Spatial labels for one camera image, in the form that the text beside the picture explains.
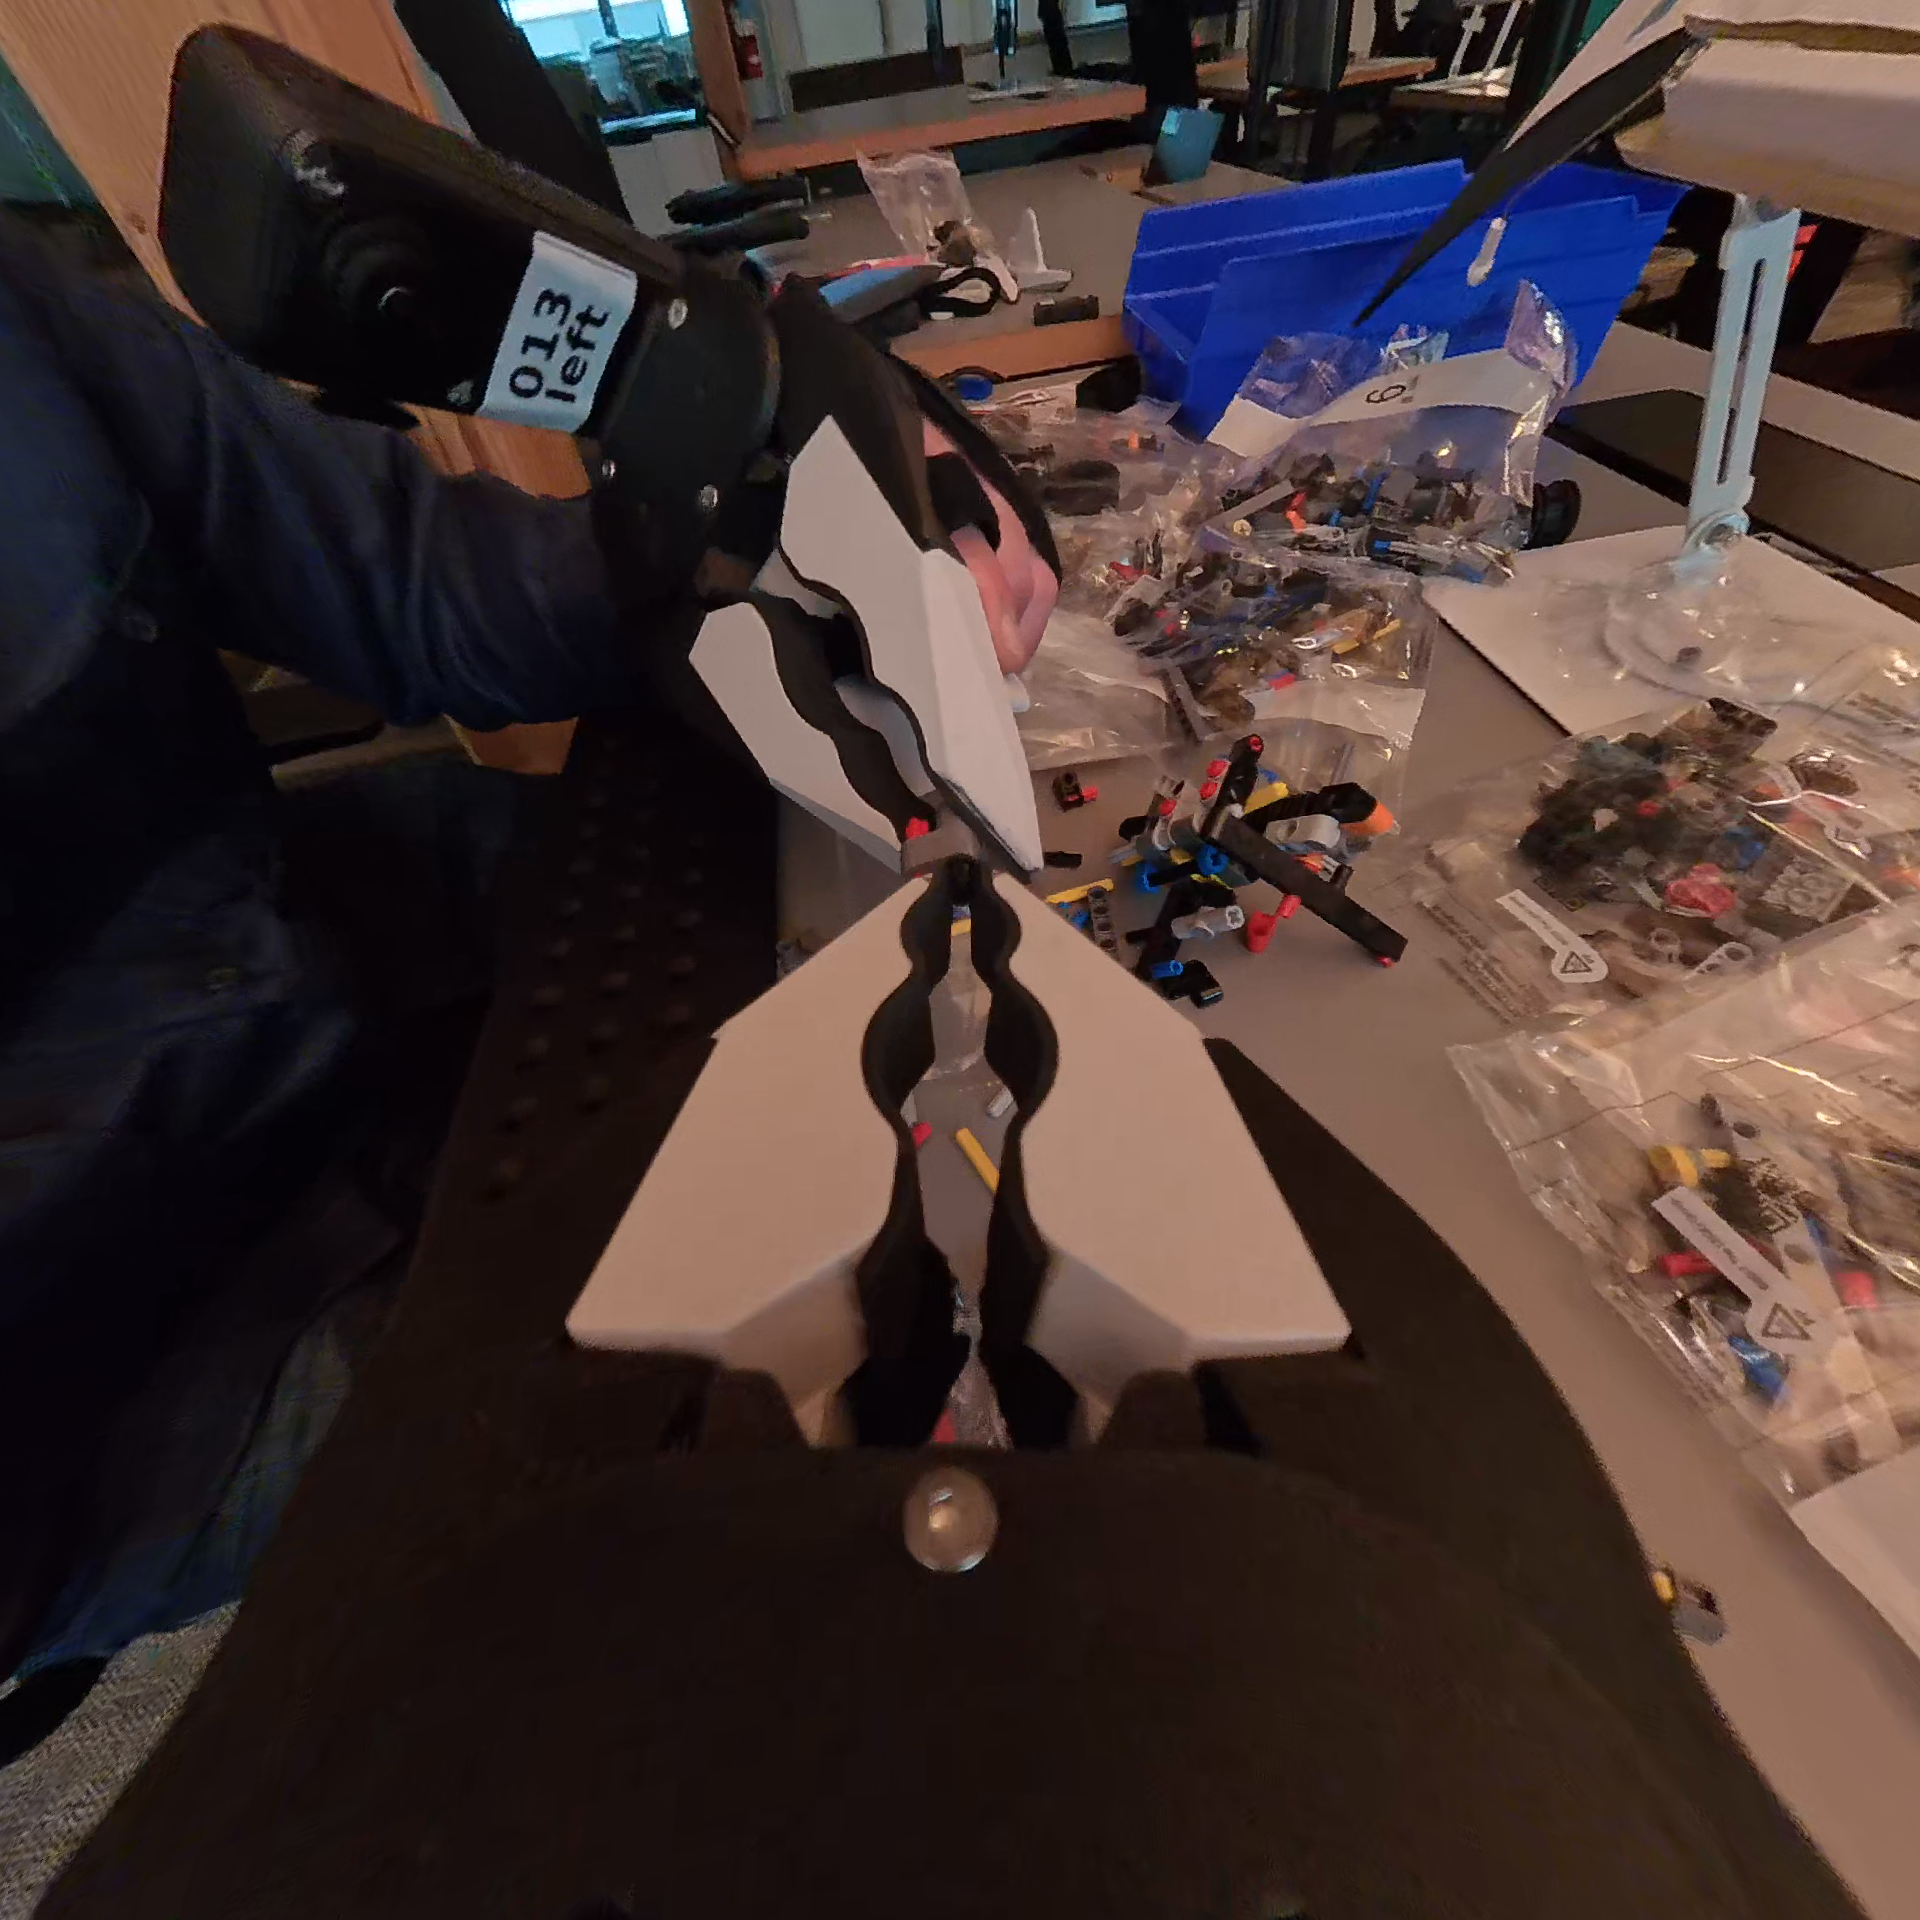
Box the clear bag over white base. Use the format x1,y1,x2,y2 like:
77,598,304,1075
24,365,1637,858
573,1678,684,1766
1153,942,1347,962
1590,557,1920,712

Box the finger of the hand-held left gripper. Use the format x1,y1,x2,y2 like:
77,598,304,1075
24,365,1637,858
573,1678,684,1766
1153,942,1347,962
755,416,1047,875
687,591,935,873

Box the black office chair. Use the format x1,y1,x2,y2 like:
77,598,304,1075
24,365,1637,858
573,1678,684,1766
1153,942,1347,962
392,0,815,261

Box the large clear lego parts bag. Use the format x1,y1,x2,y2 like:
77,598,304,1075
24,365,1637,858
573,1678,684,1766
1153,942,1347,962
1447,914,1920,1503

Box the instruction booklet stack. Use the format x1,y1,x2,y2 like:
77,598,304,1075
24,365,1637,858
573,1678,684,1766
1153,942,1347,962
1351,0,1712,328

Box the person's leg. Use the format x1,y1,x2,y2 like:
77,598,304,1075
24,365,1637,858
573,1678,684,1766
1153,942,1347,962
0,720,483,1697

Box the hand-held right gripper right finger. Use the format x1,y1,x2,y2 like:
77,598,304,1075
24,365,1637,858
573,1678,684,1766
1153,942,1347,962
971,867,1351,1450

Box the small clear background bag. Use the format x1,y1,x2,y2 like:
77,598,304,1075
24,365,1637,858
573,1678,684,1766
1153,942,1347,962
855,146,980,261

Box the blue plastic bin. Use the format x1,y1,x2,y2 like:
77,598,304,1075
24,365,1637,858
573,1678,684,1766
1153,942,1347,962
1121,158,1689,441

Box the wooden background desk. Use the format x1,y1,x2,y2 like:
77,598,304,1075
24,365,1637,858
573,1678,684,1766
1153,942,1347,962
735,78,1151,185

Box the clear bag black orange parts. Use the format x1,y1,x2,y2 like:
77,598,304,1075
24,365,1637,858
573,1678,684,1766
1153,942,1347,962
1400,698,1920,1024

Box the small clear packet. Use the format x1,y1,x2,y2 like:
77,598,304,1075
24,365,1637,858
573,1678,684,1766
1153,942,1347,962
941,1304,1009,1451

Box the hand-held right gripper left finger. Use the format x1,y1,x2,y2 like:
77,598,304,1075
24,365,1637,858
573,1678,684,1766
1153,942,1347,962
566,871,968,1450

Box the black orange lego assembly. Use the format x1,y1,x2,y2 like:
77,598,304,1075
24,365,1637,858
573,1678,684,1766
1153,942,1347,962
1110,737,1413,1011

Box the person's left hand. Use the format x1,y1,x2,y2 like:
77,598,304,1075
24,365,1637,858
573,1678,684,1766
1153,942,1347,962
925,422,1063,673

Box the person's left forearm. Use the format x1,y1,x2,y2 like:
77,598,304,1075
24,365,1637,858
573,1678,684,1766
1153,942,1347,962
0,210,633,737

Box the full clear lego parts bag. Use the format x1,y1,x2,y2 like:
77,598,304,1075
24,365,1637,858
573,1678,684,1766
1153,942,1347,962
1206,278,1579,591

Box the white shelf bracket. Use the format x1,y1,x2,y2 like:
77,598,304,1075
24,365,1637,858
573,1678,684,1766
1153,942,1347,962
1677,195,1805,583

